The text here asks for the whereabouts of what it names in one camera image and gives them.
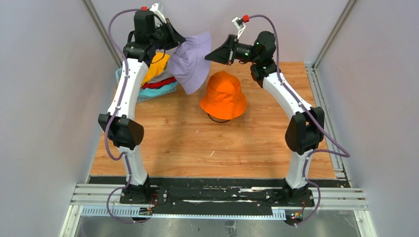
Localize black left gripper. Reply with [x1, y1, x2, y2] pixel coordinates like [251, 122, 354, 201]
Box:
[149, 18, 184, 51]

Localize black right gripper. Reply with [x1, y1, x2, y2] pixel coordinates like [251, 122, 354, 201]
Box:
[205, 35, 259, 66]

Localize lavender bucket hat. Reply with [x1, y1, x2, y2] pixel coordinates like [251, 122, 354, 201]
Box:
[167, 32, 211, 95]

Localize orange bucket hat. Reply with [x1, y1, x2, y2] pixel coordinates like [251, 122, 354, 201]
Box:
[200, 71, 248, 120]

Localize grey bucket hat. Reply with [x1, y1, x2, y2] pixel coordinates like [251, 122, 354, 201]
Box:
[142, 70, 173, 85]

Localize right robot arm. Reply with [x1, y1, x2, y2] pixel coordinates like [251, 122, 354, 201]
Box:
[205, 31, 325, 206]

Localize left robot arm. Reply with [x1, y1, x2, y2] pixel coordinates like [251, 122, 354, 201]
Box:
[98, 4, 185, 204]

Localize yellow bucket hat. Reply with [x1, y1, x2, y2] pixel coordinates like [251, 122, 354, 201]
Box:
[141, 52, 170, 86]

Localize red bucket hat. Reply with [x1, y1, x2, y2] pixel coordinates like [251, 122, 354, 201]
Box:
[142, 77, 177, 89]

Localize teal plastic basket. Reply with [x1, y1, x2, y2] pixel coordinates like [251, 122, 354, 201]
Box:
[115, 68, 178, 103]

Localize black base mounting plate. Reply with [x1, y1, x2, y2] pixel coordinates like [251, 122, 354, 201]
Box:
[78, 177, 349, 218]

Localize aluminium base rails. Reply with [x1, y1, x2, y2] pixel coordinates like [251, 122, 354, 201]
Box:
[60, 184, 376, 237]

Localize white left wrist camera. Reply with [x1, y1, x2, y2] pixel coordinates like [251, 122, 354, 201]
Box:
[149, 2, 167, 27]

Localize black wire hat stand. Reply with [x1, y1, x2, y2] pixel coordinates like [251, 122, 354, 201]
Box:
[207, 114, 230, 123]

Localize left aluminium corner rail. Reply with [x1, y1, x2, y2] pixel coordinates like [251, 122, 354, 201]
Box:
[81, 0, 122, 67]

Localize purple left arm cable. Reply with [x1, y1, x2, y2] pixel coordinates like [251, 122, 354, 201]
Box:
[104, 8, 145, 224]

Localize aluminium corner frame rail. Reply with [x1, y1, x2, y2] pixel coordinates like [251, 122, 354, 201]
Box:
[305, 0, 358, 188]

